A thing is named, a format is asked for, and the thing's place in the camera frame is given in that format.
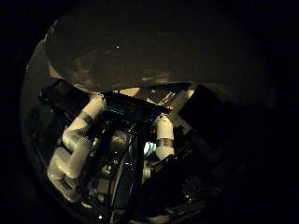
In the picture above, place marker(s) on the white spray bottle purple label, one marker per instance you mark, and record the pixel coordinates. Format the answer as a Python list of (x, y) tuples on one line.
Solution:
[(155, 49)]

